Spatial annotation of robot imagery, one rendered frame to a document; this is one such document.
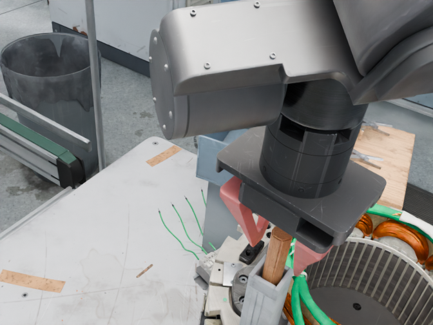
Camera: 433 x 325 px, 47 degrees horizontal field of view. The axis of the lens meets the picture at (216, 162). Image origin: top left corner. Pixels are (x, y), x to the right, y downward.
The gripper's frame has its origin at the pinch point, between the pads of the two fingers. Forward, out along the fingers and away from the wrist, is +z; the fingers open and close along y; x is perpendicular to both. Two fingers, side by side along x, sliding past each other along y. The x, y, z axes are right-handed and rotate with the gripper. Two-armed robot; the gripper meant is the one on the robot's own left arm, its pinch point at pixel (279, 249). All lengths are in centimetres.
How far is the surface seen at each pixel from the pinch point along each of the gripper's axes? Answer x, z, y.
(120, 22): 151, 106, -193
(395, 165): 37.0, 16.2, -0.9
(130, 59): 151, 128, -187
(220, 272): 1.8, 11.5, -6.5
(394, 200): 29.5, 15.7, 2.1
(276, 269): -1.0, 1.1, 0.6
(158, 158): 37, 46, -50
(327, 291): 13.2, 19.4, 2.0
